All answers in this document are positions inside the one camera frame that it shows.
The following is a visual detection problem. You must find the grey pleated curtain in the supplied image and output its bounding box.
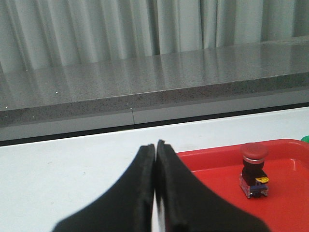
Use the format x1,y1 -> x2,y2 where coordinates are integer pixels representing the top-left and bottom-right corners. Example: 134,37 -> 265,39
0,0 -> 309,73

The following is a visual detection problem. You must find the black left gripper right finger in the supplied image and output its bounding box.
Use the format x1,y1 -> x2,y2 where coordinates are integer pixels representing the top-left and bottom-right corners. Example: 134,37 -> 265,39
155,140 -> 269,232

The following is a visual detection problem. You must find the red plastic tray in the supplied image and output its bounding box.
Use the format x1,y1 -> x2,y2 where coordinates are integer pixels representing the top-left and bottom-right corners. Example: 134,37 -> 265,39
178,139 -> 309,232

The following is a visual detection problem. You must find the green plastic tray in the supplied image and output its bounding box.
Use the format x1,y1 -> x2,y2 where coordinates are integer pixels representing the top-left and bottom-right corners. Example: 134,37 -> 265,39
301,135 -> 309,143

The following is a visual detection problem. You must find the grey stone counter ledge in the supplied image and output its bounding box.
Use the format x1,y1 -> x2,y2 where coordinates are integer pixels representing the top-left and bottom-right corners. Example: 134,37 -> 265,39
0,36 -> 309,145

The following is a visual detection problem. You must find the red mushroom push button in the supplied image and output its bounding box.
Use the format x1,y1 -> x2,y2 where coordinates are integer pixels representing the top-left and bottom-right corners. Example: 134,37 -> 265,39
239,143 -> 269,199

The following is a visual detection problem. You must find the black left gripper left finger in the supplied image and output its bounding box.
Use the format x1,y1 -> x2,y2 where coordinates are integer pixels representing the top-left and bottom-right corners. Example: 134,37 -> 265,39
54,144 -> 155,232

